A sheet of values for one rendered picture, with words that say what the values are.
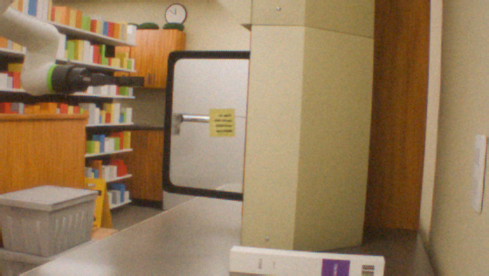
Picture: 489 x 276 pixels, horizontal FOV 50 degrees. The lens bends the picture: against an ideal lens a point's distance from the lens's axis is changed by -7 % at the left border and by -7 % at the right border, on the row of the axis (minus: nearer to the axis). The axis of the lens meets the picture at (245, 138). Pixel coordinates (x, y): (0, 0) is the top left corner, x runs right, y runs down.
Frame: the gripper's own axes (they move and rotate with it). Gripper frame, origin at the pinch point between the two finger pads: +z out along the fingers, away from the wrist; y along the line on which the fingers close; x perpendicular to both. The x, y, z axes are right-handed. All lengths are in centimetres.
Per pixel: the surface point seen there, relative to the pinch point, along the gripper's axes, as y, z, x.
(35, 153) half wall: 168, -150, 44
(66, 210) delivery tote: 136, -103, 72
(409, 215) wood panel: -1, 82, 32
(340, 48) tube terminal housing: -32, 62, -8
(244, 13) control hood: -38, 42, -14
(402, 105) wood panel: -1, 77, 3
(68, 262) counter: -63, 18, 36
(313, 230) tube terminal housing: -35, 59, 31
